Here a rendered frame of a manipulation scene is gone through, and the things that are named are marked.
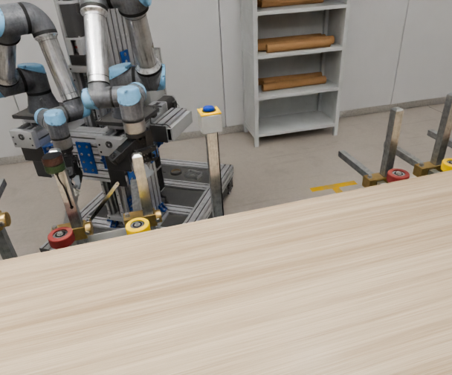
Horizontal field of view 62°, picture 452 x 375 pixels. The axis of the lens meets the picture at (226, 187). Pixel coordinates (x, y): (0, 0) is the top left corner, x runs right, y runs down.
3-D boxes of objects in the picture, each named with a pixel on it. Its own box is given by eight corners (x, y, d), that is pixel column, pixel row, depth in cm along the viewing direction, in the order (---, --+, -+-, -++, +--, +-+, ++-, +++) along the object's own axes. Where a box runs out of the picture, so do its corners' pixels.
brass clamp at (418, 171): (411, 173, 169) (413, 163, 166) (437, 168, 171) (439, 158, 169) (421, 179, 164) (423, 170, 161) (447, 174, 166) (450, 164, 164)
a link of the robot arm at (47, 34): (42, 4, 159) (86, 117, 173) (15, 7, 153) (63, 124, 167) (50, -5, 150) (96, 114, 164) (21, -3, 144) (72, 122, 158)
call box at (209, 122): (198, 129, 133) (196, 108, 129) (218, 126, 134) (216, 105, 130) (202, 137, 127) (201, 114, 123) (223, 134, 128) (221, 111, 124)
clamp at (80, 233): (56, 236, 138) (51, 225, 135) (94, 229, 140) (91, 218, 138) (53, 246, 133) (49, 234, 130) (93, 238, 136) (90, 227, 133)
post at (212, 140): (212, 231, 155) (202, 128, 132) (224, 228, 156) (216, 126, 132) (215, 237, 151) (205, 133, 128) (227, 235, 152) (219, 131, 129)
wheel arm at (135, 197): (131, 187, 166) (128, 178, 163) (138, 186, 166) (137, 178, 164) (137, 249, 129) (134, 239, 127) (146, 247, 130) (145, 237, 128)
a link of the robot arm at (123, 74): (114, 91, 182) (107, 62, 175) (141, 88, 183) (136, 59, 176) (108, 98, 172) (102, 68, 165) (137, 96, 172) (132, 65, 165)
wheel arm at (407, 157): (382, 148, 191) (383, 140, 189) (388, 146, 192) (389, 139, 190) (446, 190, 155) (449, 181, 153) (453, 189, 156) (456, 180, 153)
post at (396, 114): (372, 208, 172) (390, 106, 147) (380, 207, 172) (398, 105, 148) (378, 213, 169) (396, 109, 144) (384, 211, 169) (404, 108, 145)
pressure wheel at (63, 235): (58, 254, 133) (48, 228, 127) (82, 249, 134) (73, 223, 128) (55, 268, 126) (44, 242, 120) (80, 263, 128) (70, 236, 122)
